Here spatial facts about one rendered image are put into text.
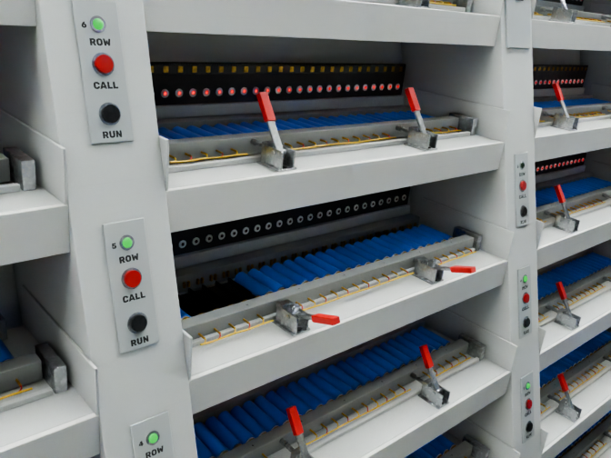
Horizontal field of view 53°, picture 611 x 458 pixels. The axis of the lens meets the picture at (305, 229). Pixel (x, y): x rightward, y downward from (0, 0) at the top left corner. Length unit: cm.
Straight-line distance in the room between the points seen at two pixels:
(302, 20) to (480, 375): 65
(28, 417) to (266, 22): 46
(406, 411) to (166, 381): 44
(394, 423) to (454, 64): 59
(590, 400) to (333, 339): 83
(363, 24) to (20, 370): 55
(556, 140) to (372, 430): 61
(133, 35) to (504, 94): 63
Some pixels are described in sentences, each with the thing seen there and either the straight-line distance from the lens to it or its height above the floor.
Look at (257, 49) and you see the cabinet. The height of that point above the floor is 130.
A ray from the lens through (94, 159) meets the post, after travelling 58.
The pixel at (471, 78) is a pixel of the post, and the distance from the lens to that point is 107.
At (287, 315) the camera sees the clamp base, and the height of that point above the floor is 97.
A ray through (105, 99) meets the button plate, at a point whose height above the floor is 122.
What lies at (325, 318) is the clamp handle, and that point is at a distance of 69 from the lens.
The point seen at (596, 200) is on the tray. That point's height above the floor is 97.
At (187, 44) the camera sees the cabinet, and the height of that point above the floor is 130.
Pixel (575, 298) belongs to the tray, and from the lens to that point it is 145.
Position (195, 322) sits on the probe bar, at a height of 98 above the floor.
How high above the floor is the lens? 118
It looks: 9 degrees down
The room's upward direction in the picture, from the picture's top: 5 degrees counter-clockwise
